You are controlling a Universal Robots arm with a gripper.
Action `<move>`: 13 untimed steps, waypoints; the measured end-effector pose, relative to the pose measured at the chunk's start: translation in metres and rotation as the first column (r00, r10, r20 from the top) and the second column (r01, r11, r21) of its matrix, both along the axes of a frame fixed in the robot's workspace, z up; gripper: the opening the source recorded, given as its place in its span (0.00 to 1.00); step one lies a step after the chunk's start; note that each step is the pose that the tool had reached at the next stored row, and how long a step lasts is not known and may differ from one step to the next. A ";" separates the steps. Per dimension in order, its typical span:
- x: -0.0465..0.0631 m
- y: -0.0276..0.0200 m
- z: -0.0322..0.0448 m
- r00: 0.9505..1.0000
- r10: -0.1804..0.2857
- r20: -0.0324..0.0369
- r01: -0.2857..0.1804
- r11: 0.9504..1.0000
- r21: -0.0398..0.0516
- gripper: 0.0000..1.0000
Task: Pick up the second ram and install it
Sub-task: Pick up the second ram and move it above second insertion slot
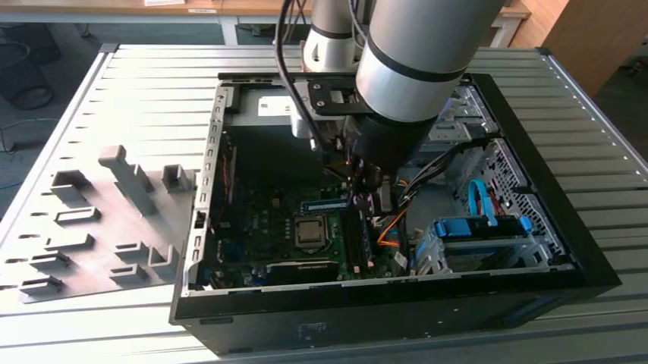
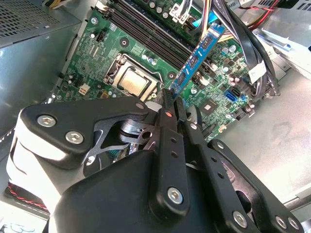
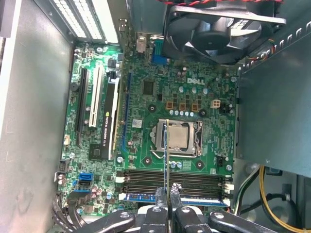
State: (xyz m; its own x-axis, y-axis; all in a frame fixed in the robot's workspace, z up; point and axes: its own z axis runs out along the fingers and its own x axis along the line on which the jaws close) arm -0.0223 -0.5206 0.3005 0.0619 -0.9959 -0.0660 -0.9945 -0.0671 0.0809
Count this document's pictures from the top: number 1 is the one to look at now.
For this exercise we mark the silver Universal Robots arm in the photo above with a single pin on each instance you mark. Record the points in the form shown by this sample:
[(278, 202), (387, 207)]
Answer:
[(419, 57)]

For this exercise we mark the grey metal drive cage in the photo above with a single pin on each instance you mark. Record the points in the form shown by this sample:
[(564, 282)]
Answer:
[(445, 130)]

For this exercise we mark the hard disk in blue carrier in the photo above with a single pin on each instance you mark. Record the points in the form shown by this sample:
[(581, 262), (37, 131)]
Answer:
[(455, 229)]

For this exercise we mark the grey power supply unit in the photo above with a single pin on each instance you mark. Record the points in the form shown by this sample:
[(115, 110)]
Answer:
[(252, 117)]

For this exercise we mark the silver CPU in socket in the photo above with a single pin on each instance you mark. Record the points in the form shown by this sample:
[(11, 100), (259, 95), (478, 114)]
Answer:
[(309, 232)]

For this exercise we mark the dark green motherboard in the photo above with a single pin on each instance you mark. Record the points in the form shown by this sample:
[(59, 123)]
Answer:
[(263, 227)]

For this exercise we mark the grey metal disk bay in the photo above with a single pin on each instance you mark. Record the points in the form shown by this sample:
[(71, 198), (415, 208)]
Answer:
[(485, 250)]

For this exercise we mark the black graphics card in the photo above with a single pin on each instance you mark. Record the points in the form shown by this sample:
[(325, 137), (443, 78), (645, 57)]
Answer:
[(303, 271)]

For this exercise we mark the black open PC case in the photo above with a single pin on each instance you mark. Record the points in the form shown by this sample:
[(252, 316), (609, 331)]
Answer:
[(354, 322)]

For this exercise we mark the wooden cabinet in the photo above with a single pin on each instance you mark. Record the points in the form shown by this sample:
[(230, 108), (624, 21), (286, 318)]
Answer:
[(597, 38)]

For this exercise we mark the grey parts rack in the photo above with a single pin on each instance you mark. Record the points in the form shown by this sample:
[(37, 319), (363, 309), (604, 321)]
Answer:
[(125, 235)]

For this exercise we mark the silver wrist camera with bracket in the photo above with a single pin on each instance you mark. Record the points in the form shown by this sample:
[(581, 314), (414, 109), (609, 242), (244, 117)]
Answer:
[(334, 98)]

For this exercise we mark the wooden desk with white frame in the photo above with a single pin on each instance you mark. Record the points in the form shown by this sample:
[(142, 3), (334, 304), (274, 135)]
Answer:
[(101, 9)]

